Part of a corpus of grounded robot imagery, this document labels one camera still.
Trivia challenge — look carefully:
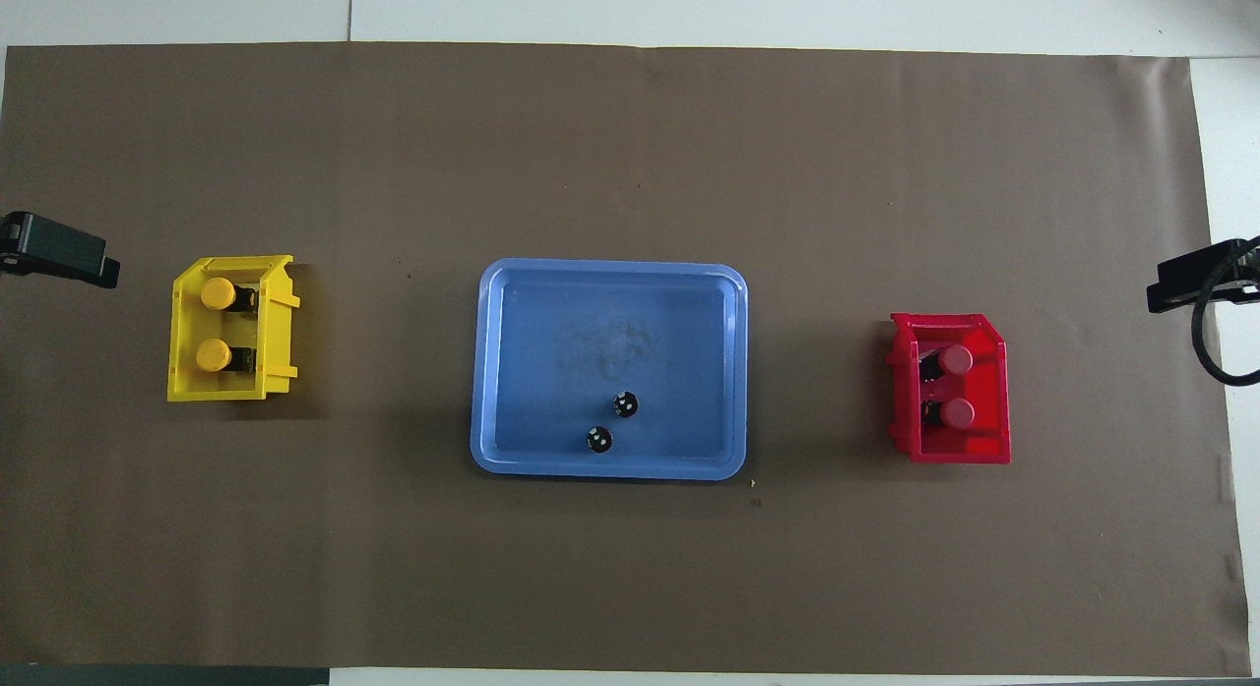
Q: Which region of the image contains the yellow plastic storage bin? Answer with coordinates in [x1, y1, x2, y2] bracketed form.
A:
[166, 254, 301, 404]

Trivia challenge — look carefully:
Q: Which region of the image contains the blue plastic tray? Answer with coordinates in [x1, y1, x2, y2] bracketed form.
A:
[470, 258, 749, 482]

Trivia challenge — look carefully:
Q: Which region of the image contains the yellow push button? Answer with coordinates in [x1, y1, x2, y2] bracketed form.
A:
[200, 277, 259, 313]
[195, 338, 259, 376]

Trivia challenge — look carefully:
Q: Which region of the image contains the red plastic storage bin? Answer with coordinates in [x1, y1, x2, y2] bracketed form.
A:
[885, 312, 1013, 466]

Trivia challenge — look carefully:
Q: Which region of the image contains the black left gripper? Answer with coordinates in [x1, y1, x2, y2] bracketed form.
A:
[0, 212, 121, 288]

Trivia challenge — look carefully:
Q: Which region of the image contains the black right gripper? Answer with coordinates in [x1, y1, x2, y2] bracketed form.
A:
[1147, 235, 1260, 314]

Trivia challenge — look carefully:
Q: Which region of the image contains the brown paper table mat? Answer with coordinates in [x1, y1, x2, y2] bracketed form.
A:
[0, 42, 1251, 679]

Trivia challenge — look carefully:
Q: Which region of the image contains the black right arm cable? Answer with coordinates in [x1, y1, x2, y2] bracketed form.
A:
[1190, 238, 1260, 388]

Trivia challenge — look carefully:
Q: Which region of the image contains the red push button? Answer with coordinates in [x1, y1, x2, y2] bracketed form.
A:
[920, 343, 976, 380]
[920, 397, 977, 431]

